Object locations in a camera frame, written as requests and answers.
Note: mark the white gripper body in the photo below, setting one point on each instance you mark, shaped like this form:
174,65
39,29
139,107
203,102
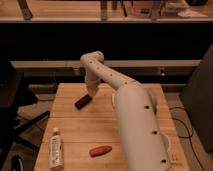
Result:
92,86

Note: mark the black eraser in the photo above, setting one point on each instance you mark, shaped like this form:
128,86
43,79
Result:
83,101

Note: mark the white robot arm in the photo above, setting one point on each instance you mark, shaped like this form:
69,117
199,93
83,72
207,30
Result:
135,108

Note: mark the orange carrot toy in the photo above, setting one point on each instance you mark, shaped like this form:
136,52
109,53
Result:
100,150

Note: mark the black office chair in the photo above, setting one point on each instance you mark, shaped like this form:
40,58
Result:
14,93

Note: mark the white glue bottle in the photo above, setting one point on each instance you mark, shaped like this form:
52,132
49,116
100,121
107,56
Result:
55,151

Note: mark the white sneaker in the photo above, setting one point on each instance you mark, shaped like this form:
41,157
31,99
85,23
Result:
187,13

